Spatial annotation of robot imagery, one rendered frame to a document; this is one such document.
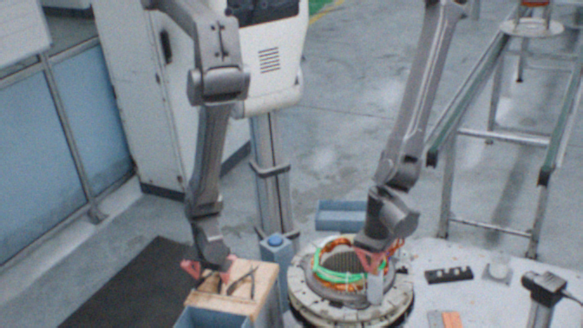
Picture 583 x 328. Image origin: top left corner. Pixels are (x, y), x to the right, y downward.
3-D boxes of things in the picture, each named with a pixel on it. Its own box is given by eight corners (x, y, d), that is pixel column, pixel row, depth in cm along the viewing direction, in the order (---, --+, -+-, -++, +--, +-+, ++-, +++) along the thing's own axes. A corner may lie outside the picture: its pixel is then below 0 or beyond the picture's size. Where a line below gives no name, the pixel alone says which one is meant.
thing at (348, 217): (396, 271, 190) (398, 200, 174) (396, 293, 182) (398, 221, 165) (322, 268, 195) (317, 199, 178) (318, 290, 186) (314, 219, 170)
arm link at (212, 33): (252, 18, 97) (195, 22, 93) (251, 95, 104) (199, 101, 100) (180, -32, 130) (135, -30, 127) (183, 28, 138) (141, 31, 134)
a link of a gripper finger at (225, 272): (230, 294, 144) (225, 267, 138) (204, 289, 146) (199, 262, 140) (239, 276, 149) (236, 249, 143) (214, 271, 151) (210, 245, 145)
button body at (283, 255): (298, 304, 181) (291, 241, 167) (281, 315, 178) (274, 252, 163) (283, 293, 186) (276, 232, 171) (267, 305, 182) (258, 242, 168)
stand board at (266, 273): (254, 322, 140) (253, 315, 139) (185, 310, 146) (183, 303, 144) (279, 270, 155) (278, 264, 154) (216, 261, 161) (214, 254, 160)
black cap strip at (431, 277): (474, 279, 184) (474, 274, 183) (428, 285, 183) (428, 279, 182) (468, 270, 188) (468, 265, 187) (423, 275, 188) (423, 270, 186)
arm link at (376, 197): (386, 178, 120) (363, 184, 118) (404, 194, 115) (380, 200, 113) (383, 205, 124) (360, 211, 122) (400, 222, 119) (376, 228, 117)
